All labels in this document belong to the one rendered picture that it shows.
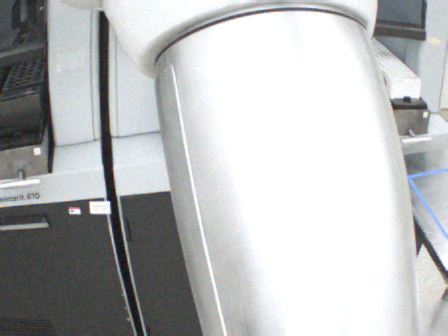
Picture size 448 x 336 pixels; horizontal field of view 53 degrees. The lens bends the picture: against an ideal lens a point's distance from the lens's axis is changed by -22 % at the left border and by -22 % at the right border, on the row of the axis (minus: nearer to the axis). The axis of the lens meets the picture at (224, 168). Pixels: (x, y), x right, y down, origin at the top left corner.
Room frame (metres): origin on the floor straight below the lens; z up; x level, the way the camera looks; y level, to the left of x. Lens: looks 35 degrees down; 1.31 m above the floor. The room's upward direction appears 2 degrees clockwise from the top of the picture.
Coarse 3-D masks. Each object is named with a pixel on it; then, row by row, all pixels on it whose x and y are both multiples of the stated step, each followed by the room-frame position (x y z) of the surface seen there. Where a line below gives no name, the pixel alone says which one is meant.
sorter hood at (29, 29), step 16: (0, 0) 0.83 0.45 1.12; (16, 0) 0.84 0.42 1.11; (32, 0) 0.85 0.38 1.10; (0, 16) 0.83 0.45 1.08; (16, 16) 0.84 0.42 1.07; (32, 16) 0.85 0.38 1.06; (0, 32) 0.83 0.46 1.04; (16, 32) 0.84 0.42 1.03; (32, 32) 0.85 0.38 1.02; (0, 48) 0.83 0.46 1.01; (16, 48) 0.84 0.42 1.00; (32, 48) 0.84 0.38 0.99; (0, 64) 0.82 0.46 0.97
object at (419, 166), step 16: (416, 160) 0.74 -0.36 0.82; (432, 160) 0.75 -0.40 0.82; (416, 176) 0.69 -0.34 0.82; (432, 176) 0.69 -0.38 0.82; (416, 192) 0.65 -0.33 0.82; (432, 192) 0.65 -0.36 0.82; (416, 208) 0.60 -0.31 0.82; (432, 208) 0.60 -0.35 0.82; (416, 224) 0.57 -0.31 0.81; (432, 224) 0.56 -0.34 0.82; (432, 240) 0.52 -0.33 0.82; (432, 256) 0.50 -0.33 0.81; (432, 304) 0.81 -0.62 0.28; (432, 320) 0.74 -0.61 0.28
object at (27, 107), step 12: (12, 96) 0.85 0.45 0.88; (24, 96) 0.86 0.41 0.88; (36, 96) 0.85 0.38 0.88; (0, 108) 0.83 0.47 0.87; (12, 108) 0.84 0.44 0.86; (24, 108) 0.84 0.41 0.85; (36, 108) 0.85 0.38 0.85; (0, 120) 0.83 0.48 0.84; (12, 120) 0.84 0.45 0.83; (24, 120) 0.84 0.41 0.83
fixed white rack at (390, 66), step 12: (384, 48) 1.21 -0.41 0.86; (384, 60) 1.12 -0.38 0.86; (396, 60) 1.13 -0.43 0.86; (384, 72) 1.04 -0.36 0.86; (396, 72) 1.05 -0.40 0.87; (408, 72) 1.07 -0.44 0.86; (396, 84) 1.00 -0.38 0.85; (408, 84) 1.01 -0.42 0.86; (420, 84) 1.02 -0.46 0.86; (396, 96) 1.00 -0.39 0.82
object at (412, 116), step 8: (408, 96) 1.01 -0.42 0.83; (392, 104) 0.98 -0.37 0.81; (400, 104) 0.97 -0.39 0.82; (408, 104) 0.98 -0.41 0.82; (416, 104) 0.99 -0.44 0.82; (424, 104) 0.99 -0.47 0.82; (400, 112) 0.96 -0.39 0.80; (408, 112) 0.97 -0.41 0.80; (416, 112) 0.98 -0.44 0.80; (424, 112) 0.98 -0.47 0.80; (400, 120) 0.97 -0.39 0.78; (408, 120) 0.97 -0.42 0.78; (416, 120) 0.98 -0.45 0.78; (424, 120) 0.99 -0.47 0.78; (400, 128) 0.97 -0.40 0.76; (408, 128) 0.97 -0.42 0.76; (416, 128) 0.98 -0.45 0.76; (424, 128) 0.99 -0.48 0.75; (424, 136) 0.95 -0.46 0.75
